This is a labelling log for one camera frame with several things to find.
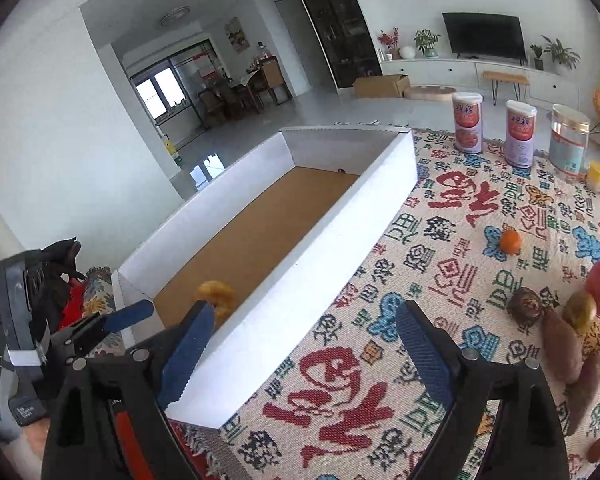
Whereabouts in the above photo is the yellow bruised apple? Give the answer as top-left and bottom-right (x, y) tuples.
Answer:
(195, 281), (237, 328)

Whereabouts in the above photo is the dark mangosteen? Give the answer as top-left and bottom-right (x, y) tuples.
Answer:
(506, 287), (543, 326)

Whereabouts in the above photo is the purple sweet potato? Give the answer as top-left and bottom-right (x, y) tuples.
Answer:
(541, 309), (583, 385)
(567, 351), (600, 436)

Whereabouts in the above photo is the green brown pear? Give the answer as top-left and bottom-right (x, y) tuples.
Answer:
(562, 290), (597, 336)

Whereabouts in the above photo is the brown round lychee fruit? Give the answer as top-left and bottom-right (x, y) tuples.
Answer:
(585, 438), (600, 464)

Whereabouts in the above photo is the person's left hand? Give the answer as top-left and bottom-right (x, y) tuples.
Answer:
(10, 417), (50, 479)

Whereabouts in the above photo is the patterned woven tablecloth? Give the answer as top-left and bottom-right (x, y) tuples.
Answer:
(174, 130), (600, 479)

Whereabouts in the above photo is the white cardboard box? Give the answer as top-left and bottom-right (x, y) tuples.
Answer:
(112, 125), (417, 428)

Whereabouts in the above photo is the dining table with chairs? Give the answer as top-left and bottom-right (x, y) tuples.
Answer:
(197, 56), (294, 126)

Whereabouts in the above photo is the small yellow lid jar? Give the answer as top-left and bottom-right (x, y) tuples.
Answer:
(585, 160), (600, 193)

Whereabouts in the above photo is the right pink canister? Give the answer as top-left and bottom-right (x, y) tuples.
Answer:
(504, 100), (538, 169)

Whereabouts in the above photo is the pink canister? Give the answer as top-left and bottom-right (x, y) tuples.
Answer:
(452, 92), (483, 154)
(504, 100), (538, 169)

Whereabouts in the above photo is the clear glass jar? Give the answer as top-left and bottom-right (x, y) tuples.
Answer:
(548, 104), (591, 179)

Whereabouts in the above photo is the left pink canister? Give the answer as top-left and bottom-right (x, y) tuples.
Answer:
(452, 92), (483, 154)

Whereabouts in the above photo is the round wooden floor tray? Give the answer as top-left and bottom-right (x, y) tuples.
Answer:
(403, 84), (456, 102)

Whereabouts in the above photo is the brown cardboard box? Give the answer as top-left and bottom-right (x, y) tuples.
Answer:
(353, 74), (411, 99)

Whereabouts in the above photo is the white tv cabinet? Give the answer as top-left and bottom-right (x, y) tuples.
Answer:
(380, 58), (580, 108)

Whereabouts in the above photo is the small wooden bench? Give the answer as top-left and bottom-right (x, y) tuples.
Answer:
(482, 70), (529, 105)

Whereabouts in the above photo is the red flower vase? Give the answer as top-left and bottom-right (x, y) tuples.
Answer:
(377, 27), (401, 60)

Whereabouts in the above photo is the black television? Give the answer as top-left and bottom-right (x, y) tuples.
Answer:
(442, 12), (527, 63)

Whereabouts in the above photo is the potted green plant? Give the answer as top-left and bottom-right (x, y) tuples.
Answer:
(544, 36), (581, 70)

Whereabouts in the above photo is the black display cabinet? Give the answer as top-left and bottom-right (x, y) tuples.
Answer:
(302, 0), (381, 89)

